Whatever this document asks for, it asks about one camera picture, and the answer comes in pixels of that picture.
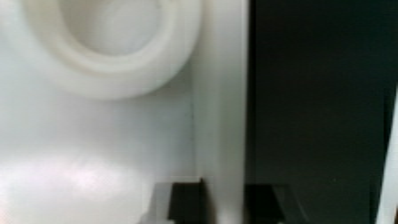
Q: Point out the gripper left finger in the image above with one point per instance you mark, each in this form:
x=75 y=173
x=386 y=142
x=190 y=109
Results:
x=189 y=201

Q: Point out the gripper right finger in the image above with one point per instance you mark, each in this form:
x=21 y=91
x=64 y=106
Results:
x=272 y=205

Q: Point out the white square tabletop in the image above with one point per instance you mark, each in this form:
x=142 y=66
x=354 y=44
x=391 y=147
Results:
x=123 y=76

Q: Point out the white right fence bar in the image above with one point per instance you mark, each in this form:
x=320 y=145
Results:
x=388 y=205

